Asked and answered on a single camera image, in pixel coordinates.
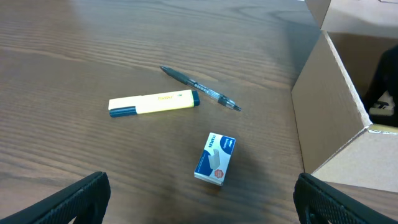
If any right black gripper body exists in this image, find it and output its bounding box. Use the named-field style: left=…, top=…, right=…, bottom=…
left=362, top=46, right=397, bottom=127

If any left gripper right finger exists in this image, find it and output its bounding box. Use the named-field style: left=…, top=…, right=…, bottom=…
left=293, top=173, right=397, bottom=224

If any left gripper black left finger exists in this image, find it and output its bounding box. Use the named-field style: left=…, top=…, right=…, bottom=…
left=1, top=171, right=111, bottom=224

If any cardboard box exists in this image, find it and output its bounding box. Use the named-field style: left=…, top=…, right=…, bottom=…
left=292, top=0, right=397, bottom=192

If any yellow highlighter marker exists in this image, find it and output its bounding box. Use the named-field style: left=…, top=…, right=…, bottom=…
left=108, top=90, right=200, bottom=118

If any blue white staples box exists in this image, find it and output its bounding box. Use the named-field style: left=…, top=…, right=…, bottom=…
left=194, top=133, right=236, bottom=186

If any black ballpoint pen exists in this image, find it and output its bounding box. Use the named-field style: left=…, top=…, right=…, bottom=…
left=160, top=65, right=241, bottom=111

